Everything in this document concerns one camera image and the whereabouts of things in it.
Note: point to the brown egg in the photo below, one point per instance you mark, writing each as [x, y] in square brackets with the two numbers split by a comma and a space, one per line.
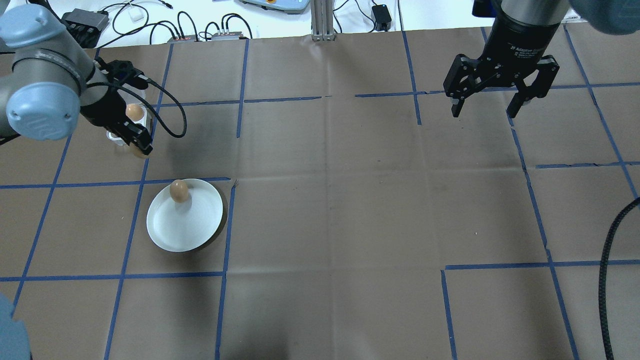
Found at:
[138, 152]
[134, 111]
[179, 191]

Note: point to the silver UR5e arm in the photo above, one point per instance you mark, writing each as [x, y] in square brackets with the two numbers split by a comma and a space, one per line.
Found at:
[45, 75]
[600, 15]

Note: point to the clear plastic egg carton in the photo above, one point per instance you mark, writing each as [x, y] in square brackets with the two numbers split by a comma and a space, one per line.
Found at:
[146, 117]

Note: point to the white round plate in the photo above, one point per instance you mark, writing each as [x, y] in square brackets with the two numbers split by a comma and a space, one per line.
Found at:
[185, 225]

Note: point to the dark grey docking box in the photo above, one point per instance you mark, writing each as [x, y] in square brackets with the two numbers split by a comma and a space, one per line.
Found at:
[85, 20]

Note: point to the small white device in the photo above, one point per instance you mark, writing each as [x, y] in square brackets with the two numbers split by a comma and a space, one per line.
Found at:
[135, 15]

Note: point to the black orange USB hub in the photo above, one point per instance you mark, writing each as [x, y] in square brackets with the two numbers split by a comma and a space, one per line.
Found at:
[227, 35]
[182, 38]

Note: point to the black power adapter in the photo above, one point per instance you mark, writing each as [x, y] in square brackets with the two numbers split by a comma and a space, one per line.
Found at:
[381, 14]

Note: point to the blue grey teach pendant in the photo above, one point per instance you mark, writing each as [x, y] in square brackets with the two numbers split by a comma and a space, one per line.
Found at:
[275, 4]

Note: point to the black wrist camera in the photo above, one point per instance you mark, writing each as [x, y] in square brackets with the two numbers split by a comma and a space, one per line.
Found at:
[122, 70]
[482, 7]

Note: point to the aluminium gantry post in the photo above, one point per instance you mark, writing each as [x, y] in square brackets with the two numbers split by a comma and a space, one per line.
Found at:
[322, 20]

